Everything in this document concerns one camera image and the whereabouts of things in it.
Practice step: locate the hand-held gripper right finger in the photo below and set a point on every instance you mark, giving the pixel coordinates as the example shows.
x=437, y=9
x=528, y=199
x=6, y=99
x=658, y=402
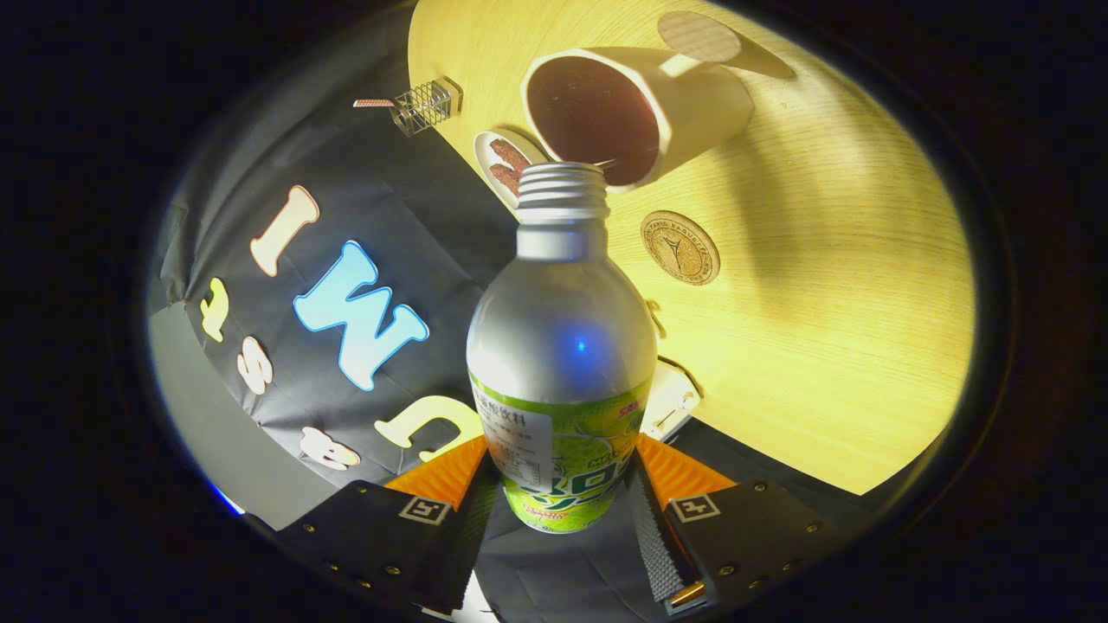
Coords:
x=653, y=545

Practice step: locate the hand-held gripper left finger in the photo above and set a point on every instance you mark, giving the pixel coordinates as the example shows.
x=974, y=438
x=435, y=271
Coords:
x=467, y=545

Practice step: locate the silver green juice bottle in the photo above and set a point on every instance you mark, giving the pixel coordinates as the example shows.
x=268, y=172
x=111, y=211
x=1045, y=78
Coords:
x=563, y=329

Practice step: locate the round cork coaster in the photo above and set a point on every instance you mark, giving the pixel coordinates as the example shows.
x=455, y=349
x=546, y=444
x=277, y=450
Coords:
x=680, y=247

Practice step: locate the white toaster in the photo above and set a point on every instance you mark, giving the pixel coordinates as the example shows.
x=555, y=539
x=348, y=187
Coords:
x=671, y=402

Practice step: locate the wooden table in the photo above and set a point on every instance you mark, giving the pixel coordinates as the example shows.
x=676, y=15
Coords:
x=822, y=346

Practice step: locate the brown meat slice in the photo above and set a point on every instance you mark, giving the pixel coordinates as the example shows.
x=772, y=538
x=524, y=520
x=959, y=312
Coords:
x=509, y=156
x=505, y=180

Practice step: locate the white oval plate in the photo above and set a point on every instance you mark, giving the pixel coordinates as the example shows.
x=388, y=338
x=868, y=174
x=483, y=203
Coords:
x=481, y=156

